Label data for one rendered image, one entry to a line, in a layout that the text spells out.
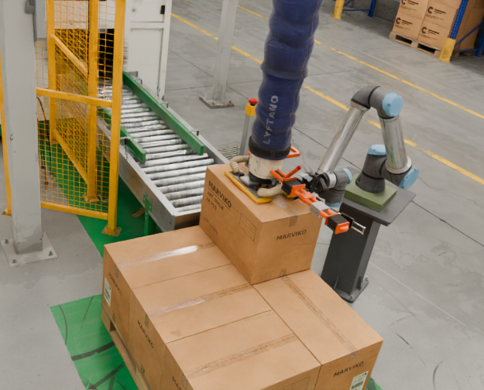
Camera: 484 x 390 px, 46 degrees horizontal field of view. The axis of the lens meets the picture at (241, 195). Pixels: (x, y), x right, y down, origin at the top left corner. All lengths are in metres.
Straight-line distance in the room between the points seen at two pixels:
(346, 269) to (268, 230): 1.17
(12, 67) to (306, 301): 2.04
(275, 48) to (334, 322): 1.37
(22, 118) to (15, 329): 1.21
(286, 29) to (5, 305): 2.28
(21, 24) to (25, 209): 1.17
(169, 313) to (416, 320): 1.87
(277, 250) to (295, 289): 0.24
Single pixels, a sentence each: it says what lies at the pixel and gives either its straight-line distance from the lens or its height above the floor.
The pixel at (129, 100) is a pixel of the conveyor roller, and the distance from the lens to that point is 5.06.
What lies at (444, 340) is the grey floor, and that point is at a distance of 3.99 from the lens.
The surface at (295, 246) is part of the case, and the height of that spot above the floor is 0.74.
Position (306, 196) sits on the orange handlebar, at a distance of 2.80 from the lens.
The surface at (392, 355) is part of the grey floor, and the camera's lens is 3.72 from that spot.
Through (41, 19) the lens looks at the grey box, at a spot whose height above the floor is 1.57.
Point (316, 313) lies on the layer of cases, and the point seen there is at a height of 0.54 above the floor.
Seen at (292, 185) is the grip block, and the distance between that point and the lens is 2.87.
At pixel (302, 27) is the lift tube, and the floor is 1.84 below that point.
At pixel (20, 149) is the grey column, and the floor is 0.79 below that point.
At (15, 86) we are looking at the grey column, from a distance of 3.48.
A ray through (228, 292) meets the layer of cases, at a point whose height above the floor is 0.54.
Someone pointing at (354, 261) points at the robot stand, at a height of 0.29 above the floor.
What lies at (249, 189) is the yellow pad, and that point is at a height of 0.97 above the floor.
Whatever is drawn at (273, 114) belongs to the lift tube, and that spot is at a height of 1.40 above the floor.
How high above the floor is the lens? 2.44
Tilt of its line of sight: 30 degrees down
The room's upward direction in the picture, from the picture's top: 10 degrees clockwise
